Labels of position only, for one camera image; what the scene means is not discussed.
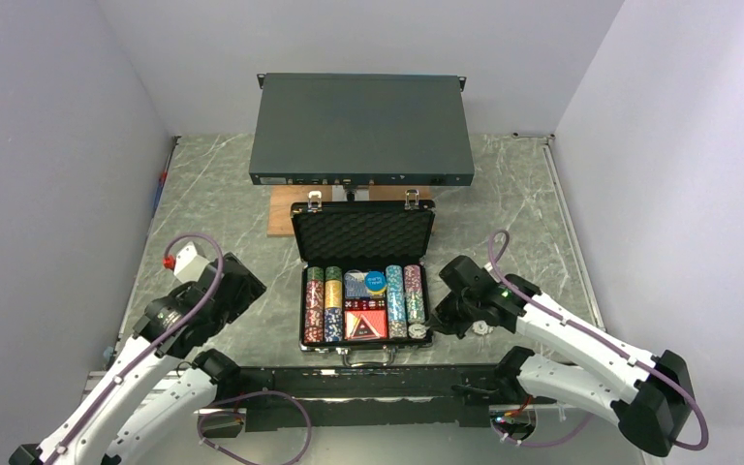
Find red triangle card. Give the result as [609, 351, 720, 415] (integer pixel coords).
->
[347, 315, 380, 340]

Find blue playing card deck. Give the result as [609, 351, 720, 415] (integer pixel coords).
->
[344, 270, 386, 299]

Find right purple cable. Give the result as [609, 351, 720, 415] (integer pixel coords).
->
[487, 230, 711, 452]

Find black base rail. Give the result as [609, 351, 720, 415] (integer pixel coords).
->
[205, 364, 529, 437]

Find dark rack-mount server unit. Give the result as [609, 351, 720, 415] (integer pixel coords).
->
[248, 73, 475, 186]

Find wooden board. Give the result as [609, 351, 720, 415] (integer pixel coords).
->
[266, 185, 433, 237]

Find green yellow blue chip column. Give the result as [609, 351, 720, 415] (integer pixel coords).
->
[325, 266, 344, 342]

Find red dice row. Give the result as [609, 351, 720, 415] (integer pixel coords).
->
[344, 298, 387, 311]

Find blue dealer button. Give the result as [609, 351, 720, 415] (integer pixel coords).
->
[364, 270, 388, 295]

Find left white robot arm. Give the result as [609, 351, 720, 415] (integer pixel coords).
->
[9, 242, 266, 464]

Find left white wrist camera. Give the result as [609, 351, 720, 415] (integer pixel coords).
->
[162, 241, 209, 284]

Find red green chip column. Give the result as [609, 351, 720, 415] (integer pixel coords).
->
[303, 266, 325, 344]

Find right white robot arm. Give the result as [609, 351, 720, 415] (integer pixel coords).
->
[430, 256, 696, 457]

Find light blue chip column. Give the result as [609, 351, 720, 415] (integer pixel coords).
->
[386, 264, 408, 339]

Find black poker chip case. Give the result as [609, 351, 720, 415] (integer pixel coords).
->
[291, 190, 436, 368]

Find white poker chip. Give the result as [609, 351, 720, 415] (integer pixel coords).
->
[408, 324, 428, 340]
[471, 321, 494, 336]

